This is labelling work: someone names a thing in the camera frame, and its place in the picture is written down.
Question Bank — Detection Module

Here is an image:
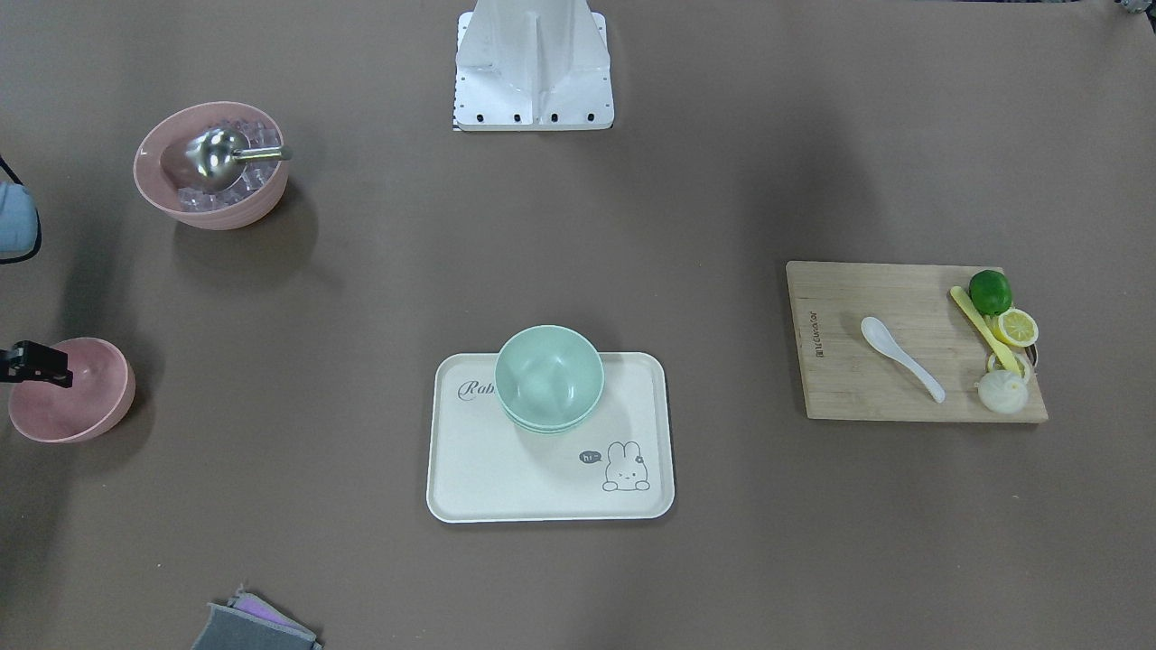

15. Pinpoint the small pink bowl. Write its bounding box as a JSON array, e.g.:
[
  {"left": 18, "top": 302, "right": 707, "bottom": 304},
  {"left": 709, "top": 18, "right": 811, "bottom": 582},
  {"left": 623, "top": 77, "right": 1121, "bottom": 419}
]
[{"left": 8, "top": 337, "right": 136, "bottom": 443}]

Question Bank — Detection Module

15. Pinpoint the white ceramic spoon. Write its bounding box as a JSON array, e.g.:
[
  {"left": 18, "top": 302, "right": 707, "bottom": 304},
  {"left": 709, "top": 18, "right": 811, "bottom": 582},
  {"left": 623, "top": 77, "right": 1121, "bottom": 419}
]
[{"left": 860, "top": 316, "right": 946, "bottom": 404}]

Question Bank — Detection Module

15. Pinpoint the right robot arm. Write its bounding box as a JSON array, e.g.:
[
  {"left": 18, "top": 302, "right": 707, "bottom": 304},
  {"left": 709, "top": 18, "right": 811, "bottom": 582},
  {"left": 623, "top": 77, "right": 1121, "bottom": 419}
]
[{"left": 1, "top": 158, "right": 73, "bottom": 387}]

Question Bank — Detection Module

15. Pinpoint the large pink bowl with ice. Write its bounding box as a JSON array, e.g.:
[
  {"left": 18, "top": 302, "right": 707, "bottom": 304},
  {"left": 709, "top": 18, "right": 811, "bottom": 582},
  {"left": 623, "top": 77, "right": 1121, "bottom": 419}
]
[{"left": 133, "top": 99, "right": 290, "bottom": 231}]

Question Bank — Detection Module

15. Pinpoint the green bowl stack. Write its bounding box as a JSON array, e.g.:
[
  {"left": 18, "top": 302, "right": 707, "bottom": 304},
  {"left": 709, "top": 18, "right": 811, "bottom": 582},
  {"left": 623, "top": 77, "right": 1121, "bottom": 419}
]
[{"left": 494, "top": 325, "right": 606, "bottom": 435}]

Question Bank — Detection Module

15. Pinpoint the metal ice scoop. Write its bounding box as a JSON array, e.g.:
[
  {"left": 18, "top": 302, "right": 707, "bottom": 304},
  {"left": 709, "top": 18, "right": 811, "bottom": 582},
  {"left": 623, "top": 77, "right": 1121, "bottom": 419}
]
[{"left": 178, "top": 127, "right": 294, "bottom": 193}]

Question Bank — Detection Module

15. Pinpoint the gray cloth pad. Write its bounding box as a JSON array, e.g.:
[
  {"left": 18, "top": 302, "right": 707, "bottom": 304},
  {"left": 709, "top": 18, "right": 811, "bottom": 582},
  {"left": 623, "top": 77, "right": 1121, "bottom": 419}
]
[{"left": 191, "top": 588, "right": 323, "bottom": 649}]

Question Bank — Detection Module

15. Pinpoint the cream rabbit tray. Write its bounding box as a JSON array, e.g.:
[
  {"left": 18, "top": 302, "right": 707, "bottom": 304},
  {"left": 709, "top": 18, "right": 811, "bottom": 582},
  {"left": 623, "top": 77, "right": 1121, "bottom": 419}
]
[{"left": 427, "top": 350, "right": 676, "bottom": 524}]

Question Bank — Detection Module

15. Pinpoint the white column base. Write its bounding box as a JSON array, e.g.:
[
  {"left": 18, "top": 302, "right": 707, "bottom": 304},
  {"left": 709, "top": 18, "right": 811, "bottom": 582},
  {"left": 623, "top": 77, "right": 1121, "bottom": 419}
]
[{"left": 452, "top": 1, "right": 616, "bottom": 132}]

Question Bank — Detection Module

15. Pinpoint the wooden cutting board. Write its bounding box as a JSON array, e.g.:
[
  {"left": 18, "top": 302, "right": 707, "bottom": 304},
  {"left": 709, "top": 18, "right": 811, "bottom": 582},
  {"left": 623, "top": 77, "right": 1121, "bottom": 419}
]
[{"left": 786, "top": 263, "right": 1048, "bottom": 424}]

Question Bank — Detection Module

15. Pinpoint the green lime toy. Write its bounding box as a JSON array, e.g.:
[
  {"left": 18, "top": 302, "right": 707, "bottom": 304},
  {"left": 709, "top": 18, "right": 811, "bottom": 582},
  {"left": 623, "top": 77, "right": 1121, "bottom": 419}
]
[{"left": 968, "top": 269, "right": 1014, "bottom": 316}]

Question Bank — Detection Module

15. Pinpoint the yellow plastic knife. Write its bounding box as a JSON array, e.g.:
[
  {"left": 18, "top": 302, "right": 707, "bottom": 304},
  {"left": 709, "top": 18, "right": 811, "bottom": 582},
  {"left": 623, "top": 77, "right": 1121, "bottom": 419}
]
[{"left": 949, "top": 285, "right": 1028, "bottom": 378}]

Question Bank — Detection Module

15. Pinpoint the white garlic bulb toy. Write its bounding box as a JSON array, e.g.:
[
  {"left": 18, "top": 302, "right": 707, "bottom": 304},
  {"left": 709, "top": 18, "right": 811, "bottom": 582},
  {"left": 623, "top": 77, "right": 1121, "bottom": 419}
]
[{"left": 975, "top": 369, "right": 1030, "bottom": 414}]

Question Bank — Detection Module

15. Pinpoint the yellow lemon slice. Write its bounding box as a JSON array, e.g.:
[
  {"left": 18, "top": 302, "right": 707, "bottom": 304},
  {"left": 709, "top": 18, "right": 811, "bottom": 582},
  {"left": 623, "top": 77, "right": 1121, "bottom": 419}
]
[{"left": 988, "top": 308, "right": 1039, "bottom": 348}]

